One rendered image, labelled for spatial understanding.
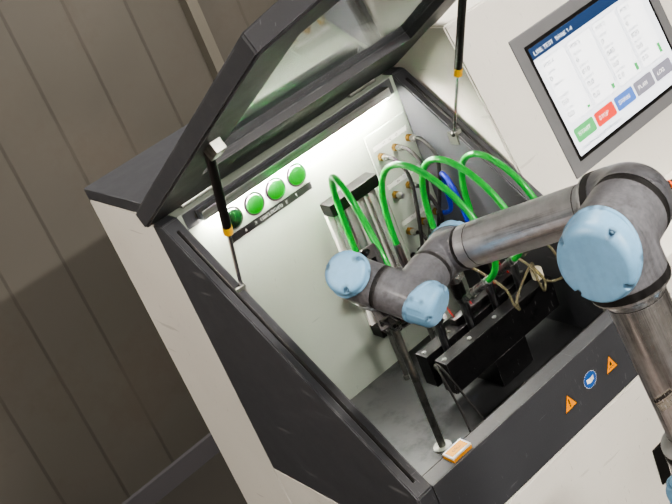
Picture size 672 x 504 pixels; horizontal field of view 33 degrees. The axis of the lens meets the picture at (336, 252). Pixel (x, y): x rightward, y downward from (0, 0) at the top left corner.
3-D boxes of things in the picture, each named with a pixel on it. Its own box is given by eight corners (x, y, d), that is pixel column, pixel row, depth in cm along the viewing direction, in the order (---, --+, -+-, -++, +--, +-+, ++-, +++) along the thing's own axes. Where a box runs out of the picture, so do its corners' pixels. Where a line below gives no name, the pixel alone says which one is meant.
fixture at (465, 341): (467, 420, 240) (445, 363, 234) (436, 408, 248) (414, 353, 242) (568, 330, 255) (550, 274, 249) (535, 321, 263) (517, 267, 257)
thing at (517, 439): (458, 549, 214) (432, 486, 207) (443, 540, 217) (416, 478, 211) (653, 360, 242) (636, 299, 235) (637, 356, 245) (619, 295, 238)
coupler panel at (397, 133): (416, 255, 264) (372, 139, 251) (407, 253, 267) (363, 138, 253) (454, 226, 270) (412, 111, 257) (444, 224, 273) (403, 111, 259)
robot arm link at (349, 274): (359, 302, 179) (313, 286, 182) (381, 315, 189) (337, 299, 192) (377, 256, 180) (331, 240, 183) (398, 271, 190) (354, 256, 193)
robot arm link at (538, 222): (670, 123, 161) (424, 214, 196) (644, 162, 153) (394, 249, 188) (708, 189, 163) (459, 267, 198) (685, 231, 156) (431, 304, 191)
